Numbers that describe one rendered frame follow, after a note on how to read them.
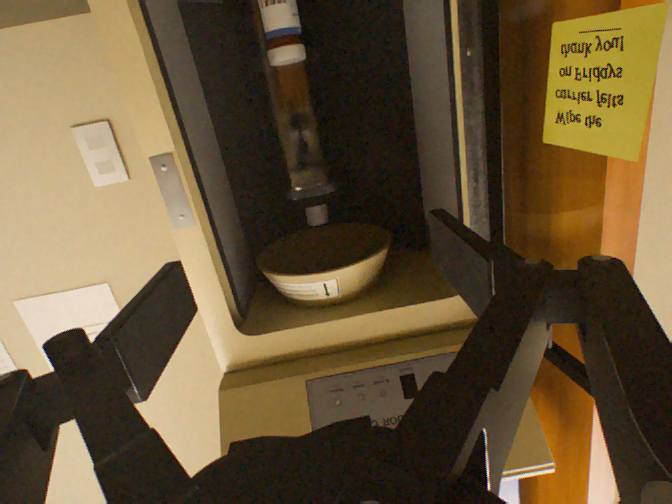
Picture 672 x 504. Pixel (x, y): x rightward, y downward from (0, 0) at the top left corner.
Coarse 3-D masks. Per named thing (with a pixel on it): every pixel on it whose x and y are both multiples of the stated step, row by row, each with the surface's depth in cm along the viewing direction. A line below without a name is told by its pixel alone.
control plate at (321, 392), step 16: (368, 368) 41; (384, 368) 41; (400, 368) 40; (416, 368) 40; (432, 368) 40; (320, 384) 40; (336, 384) 40; (352, 384) 40; (368, 384) 40; (384, 384) 40; (400, 384) 40; (320, 400) 40; (352, 400) 40; (368, 400) 39; (384, 400) 39; (400, 400) 39; (320, 416) 39; (336, 416) 39; (352, 416) 39; (384, 416) 39; (400, 416) 39
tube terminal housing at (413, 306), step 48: (96, 0) 31; (144, 48) 34; (144, 96) 33; (144, 144) 34; (192, 192) 39; (192, 240) 38; (192, 288) 40; (384, 288) 47; (432, 288) 45; (240, 336) 42; (288, 336) 42; (336, 336) 43; (384, 336) 43
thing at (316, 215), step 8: (336, 192) 44; (304, 200) 43; (312, 200) 43; (320, 200) 44; (328, 200) 44; (296, 208) 45; (312, 208) 47; (320, 208) 47; (312, 216) 47; (320, 216) 47; (328, 216) 48; (312, 224) 48; (320, 224) 47
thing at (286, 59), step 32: (256, 0) 36; (288, 0) 36; (256, 32) 37; (288, 32) 37; (320, 32) 40; (256, 64) 39; (288, 64) 38; (320, 64) 40; (256, 96) 40; (288, 96) 39; (320, 96) 40; (288, 128) 40; (320, 128) 41; (288, 160) 42; (320, 160) 42
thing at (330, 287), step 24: (288, 240) 56; (312, 240) 57; (336, 240) 57; (360, 240) 55; (384, 240) 49; (264, 264) 49; (288, 264) 54; (312, 264) 57; (360, 264) 42; (288, 288) 44; (312, 288) 43; (336, 288) 43; (360, 288) 45
